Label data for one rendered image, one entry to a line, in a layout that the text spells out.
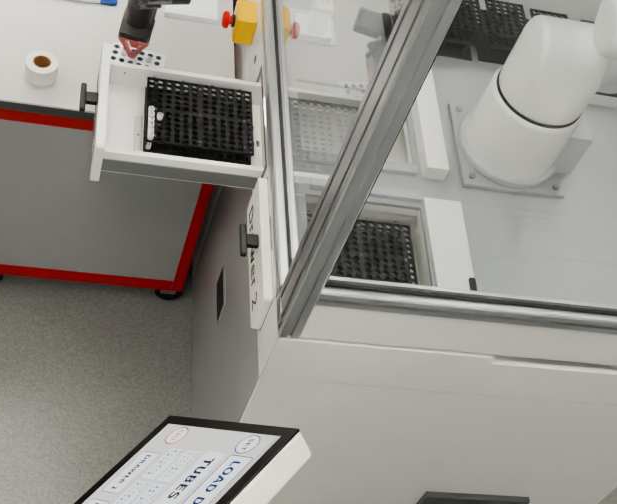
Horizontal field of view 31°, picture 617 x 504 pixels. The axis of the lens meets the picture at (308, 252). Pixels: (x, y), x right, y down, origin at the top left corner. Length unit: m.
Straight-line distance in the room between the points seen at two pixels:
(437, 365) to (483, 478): 0.55
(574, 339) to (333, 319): 0.46
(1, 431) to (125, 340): 0.41
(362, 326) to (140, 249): 1.04
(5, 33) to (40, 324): 0.82
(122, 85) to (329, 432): 0.85
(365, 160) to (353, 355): 0.55
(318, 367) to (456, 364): 0.26
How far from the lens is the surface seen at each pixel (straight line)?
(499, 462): 2.51
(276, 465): 1.54
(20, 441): 2.84
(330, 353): 2.01
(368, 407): 2.21
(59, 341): 2.98
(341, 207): 1.66
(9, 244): 2.87
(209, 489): 1.55
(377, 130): 1.53
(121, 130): 2.32
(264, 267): 2.04
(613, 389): 2.28
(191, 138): 2.25
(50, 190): 2.68
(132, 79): 2.39
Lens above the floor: 2.54
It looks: 51 degrees down
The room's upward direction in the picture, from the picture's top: 24 degrees clockwise
